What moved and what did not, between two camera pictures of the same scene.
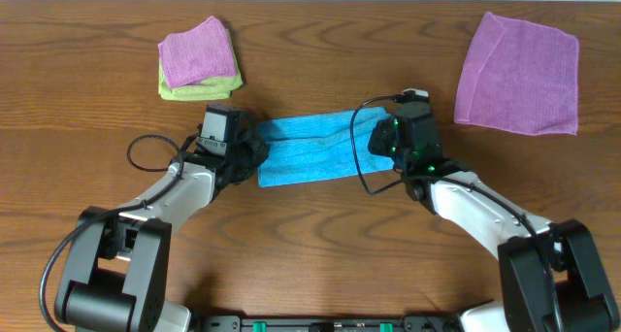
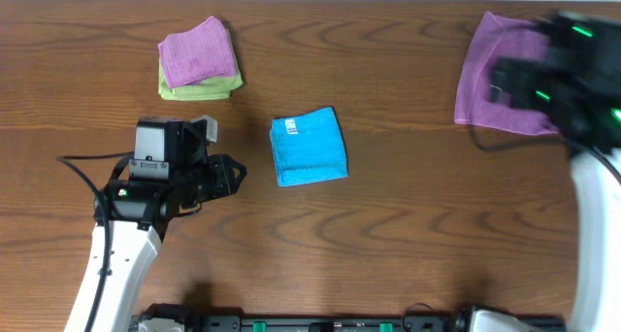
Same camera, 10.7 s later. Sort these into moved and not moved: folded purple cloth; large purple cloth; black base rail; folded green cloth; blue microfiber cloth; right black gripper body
Moved: blue microfiber cloth; right black gripper body
Not moved: black base rail; folded green cloth; folded purple cloth; large purple cloth
